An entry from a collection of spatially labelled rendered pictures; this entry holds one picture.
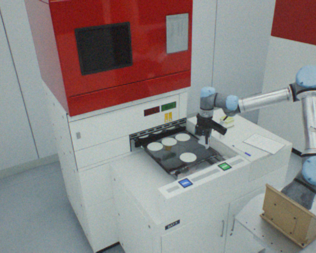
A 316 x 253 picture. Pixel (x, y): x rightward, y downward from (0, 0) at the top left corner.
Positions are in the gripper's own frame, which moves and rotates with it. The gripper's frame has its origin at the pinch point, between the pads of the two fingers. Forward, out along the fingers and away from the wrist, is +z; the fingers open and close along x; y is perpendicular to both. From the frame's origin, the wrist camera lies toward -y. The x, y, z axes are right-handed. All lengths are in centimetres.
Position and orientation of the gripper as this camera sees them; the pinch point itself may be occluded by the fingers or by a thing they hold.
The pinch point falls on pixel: (207, 147)
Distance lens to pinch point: 173.5
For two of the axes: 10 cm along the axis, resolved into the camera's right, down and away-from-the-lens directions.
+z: 0.2, 8.8, 4.8
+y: -9.2, -1.7, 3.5
